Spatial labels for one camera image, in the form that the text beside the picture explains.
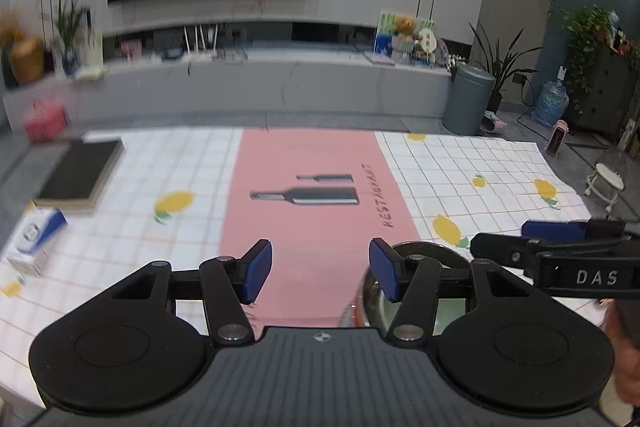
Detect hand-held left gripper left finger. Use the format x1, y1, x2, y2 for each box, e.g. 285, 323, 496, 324
107, 239, 273, 348

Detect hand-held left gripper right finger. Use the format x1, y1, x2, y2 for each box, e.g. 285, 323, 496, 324
369, 238, 538, 343

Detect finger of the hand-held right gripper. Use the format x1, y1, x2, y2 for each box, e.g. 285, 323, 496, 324
521, 219, 626, 243
470, 232, 592, 279

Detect orange steel bowl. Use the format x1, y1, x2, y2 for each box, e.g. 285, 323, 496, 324
345, 241, 473, 338

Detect person's right hand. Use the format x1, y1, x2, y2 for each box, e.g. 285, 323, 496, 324
604, 299, 640, 408

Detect white round stool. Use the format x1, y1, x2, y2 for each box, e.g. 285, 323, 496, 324
584, 163, 626, 214

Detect pink small heater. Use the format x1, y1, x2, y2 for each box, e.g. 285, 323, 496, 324
545, 120, 570, 156

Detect pair of slippers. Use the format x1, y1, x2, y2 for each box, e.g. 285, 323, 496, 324
480, 112, 506, 135

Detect blue water bottle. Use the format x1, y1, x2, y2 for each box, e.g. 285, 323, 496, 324
531, 79, 569, 128

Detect pink placemat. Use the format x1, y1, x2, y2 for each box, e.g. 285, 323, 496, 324
220, 128, 423, 328

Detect grey cabinet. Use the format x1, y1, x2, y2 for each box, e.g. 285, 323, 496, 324
575, 44, 640, 138

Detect grey trash bin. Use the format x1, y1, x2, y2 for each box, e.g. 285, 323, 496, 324
442, 64, 496, 136

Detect lemon-print checked tablecloth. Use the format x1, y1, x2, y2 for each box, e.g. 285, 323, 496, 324
0, 127, 640, 408

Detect tall potted plant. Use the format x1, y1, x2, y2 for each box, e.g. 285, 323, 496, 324
467, 22, 543, 112

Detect leafy plant on cabinet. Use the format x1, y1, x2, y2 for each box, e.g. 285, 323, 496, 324
562, 4, 626, 102

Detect black book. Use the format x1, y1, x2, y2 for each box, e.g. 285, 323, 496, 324
32, 138, 125, 214

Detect white round fan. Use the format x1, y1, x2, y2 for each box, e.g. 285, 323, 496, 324
417, 27, 440, 58

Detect white and blue box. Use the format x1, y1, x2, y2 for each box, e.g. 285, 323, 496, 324
5, 207, 68, 275

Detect white router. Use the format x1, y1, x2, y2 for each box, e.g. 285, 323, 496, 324
182, 23, 218, 58

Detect brown teddy bear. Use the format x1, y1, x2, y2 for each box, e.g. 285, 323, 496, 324
395, 16, 418, 40

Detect green painting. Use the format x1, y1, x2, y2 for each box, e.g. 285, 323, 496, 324
375, 9, 436, 52

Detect pink basket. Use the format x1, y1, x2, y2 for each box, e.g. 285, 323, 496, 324
22, 99, 68, 142

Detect white drawing card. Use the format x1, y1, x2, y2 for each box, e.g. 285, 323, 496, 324
75, 29, 103, 68

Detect green plant in blue vase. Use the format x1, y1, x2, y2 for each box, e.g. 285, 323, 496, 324
47, 0, 96, 75

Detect gold vase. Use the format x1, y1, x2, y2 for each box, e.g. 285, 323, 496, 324
10, 36, 46, 85

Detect dried yellow flowers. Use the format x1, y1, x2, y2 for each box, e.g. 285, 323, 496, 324
0, 9, 23, 50

